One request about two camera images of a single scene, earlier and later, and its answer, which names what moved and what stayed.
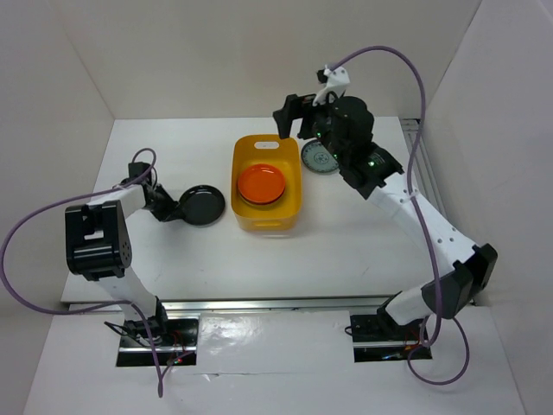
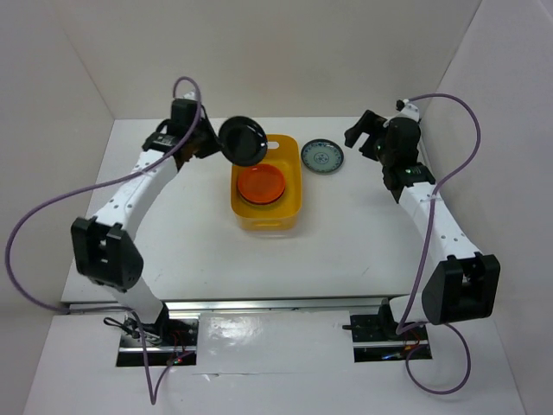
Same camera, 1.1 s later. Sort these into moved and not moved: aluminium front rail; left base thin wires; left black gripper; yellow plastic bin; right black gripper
Moved: right black gripper; left black gripper
Not moved: yellow plastic bin; aluminium front rail; left base thin wires
